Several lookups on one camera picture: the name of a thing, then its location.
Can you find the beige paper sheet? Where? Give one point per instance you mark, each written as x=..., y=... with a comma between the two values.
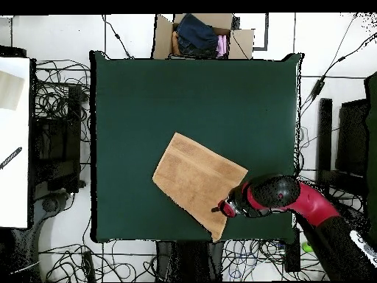
x=10, y=91

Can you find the dark blue jeans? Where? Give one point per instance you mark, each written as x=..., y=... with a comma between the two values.
x=196, y=35

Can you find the white desk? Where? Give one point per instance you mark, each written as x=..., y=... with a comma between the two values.
x=14, y=191

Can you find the black flat device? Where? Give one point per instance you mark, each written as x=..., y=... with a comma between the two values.
x=11, y=52

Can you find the bright green cup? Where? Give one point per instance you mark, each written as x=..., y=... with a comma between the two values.
x=307, y=247

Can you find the pink garment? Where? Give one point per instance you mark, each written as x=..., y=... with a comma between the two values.
x=221, y=45

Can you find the dark green table cloth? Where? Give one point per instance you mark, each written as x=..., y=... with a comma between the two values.
x=132, y=118

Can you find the tan garment in box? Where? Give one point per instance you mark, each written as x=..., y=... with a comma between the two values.
x=175, y=44

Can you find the tan terry towel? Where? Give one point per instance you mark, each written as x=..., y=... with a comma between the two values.
x=194, y=177

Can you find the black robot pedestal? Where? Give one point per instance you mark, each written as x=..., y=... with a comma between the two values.
x=188, y=262

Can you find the black metal frame piece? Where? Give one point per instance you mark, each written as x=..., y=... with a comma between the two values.
x=266, y=29

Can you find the open cardboard box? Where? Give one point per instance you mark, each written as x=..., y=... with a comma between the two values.
x=162, y=38

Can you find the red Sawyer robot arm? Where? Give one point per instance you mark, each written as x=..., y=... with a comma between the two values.
x=294, y=200

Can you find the black power strip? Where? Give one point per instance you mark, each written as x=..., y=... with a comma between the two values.
x=88, y=265

